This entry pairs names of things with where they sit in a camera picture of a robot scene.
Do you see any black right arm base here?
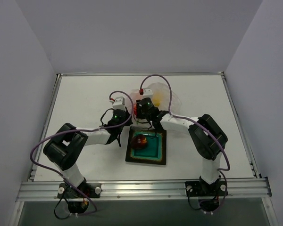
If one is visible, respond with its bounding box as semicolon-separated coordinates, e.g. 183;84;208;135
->
185;178;228;215

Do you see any purple cable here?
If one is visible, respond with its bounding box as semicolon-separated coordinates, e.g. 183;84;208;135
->
29;89;133;216
138;74;231;209

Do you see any dark brown fake fruit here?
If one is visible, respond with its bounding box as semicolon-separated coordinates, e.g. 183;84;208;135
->
130;134;148;150

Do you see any yellow fake fruit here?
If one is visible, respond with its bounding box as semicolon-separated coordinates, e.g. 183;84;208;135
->
152;94;163;107

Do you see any aluminium front rail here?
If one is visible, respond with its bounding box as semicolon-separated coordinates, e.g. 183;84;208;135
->
16;178;272;202

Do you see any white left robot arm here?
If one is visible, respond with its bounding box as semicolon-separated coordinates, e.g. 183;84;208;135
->
43;108;132;197

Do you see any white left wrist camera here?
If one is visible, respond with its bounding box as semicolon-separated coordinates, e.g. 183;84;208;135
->
112;97;126;111

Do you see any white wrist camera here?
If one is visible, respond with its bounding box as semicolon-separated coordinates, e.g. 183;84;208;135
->
112;97;126;111
139;89;153;98

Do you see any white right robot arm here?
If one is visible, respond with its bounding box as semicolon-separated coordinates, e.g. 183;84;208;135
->
136;97;228;194

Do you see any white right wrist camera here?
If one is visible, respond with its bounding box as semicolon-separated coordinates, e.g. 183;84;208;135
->
139;89;153;98

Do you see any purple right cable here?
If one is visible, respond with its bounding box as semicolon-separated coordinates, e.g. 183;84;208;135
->
138;74;231;209

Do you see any translucent white plastic bag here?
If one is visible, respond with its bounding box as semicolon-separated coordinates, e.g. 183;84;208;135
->
129;82;182;114

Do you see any teal square ceramic plate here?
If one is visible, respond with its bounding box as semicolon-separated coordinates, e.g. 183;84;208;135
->
125;127;166;166

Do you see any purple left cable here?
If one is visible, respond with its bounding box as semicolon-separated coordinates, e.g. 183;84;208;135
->
29;89;133;216

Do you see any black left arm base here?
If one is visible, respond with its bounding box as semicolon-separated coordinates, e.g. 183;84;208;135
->
56;181;102;216

